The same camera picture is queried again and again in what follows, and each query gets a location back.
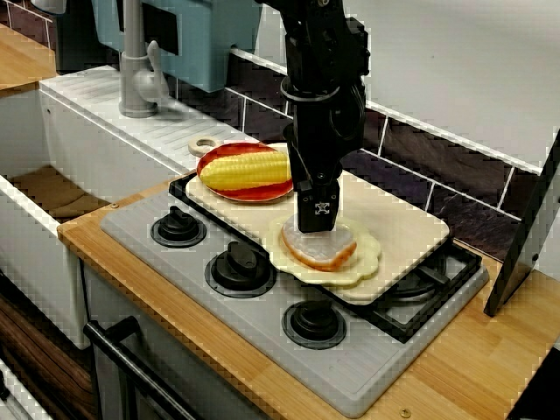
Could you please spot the black stove knob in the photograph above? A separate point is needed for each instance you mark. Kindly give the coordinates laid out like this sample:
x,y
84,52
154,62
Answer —
x,y
240,269
314,326
177,227

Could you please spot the grey toy faucet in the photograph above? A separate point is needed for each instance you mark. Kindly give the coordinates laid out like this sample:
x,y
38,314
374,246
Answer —
x,y
135,87

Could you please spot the white sink basin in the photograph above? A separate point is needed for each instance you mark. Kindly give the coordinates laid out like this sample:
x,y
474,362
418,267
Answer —
x,y
109,144

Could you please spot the dark slanted panel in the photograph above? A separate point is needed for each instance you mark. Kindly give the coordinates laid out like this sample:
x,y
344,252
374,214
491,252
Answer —
x,y
520,245

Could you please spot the aluminium frame rail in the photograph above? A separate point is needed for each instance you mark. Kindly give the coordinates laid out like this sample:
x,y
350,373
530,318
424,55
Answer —
x,y
17,394

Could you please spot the grey oven door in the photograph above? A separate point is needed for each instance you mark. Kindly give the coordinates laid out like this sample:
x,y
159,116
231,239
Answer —
x,y
184,354

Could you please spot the black burner grate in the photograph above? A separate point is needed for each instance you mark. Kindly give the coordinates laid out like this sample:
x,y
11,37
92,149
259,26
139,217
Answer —
x,y
400,328

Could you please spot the red round plate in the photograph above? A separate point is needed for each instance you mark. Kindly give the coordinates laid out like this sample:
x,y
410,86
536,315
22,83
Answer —
x,y
245,196

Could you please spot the grey toy stove top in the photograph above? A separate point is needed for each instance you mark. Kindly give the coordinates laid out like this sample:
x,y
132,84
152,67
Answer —
x,y
245,324

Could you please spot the yellow toy corn cob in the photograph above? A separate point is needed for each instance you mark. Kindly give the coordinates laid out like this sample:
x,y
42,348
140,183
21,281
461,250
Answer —
x,y
245,170

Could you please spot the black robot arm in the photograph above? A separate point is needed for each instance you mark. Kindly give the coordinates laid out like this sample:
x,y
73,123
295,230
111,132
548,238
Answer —
x,y
324,44

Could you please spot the wooden cutting board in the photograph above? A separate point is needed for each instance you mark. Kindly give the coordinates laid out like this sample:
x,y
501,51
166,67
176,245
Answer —
x,y
402,219

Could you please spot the cream scalloped plate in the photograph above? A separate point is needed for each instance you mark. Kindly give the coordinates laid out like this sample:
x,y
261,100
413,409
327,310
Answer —
x,y
369,262

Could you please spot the orange bread slice toy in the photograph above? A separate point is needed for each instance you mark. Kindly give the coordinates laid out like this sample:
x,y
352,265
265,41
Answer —
x,y
319,256

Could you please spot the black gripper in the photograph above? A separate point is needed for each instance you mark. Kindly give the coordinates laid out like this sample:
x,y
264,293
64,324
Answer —
x,y
328,131

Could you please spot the teal box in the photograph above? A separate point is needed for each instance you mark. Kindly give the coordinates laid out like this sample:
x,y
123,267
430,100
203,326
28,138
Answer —
x,y
205,44

